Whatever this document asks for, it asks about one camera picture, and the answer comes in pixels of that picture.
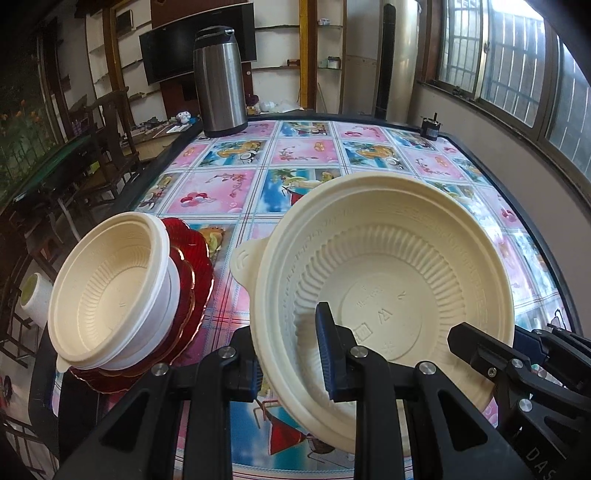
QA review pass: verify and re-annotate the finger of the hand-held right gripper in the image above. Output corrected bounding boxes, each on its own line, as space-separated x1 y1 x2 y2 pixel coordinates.
513 324 591 376
447 322 546 403

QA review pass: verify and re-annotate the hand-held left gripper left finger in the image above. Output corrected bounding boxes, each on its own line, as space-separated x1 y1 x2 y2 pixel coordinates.
55 329 264 480

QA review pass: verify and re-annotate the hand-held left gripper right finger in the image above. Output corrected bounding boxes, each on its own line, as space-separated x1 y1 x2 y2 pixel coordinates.
315 302 522 480

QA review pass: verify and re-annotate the white foam bowl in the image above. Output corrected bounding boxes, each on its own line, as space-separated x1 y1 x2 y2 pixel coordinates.
134 213 174 278
69 258 182 371

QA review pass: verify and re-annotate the large beige plastic bowl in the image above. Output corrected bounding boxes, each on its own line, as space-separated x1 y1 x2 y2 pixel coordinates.
231 173 515 453

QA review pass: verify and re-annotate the red plastic tray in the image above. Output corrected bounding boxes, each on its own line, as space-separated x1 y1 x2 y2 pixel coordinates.
159 217 214 365

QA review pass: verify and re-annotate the red glass plate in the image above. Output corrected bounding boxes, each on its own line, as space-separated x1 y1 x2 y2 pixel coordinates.
69 277 211 394

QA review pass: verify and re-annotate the small beige plastic bowl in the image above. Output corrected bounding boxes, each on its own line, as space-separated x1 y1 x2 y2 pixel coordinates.
47 212 172 372

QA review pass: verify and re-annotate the white paper roll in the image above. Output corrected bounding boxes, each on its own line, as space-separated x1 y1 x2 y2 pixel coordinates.
19 272 52 328

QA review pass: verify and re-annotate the small black motor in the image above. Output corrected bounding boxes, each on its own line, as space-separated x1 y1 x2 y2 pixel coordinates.
420 115 444 140

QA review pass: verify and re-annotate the white plastic bag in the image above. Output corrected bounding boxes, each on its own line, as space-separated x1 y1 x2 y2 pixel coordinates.
261 99 305 114

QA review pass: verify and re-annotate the dark wooden chair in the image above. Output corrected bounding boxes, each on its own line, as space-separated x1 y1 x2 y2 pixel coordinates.
69 90 141 199

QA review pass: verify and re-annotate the green topped table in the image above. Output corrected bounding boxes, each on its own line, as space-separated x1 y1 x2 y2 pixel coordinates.
0 134 93 206

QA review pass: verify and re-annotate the stainless steel thermos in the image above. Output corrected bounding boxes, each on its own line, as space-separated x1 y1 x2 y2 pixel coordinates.
193 25 249 138

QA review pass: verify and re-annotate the barred window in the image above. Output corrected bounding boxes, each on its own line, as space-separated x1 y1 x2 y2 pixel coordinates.
434 0 591 181

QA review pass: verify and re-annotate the tall beige cylinder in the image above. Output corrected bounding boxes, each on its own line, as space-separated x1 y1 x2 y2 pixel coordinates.
374 0 423 123

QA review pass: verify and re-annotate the black television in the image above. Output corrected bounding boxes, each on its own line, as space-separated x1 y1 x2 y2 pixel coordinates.
139 4 258 85

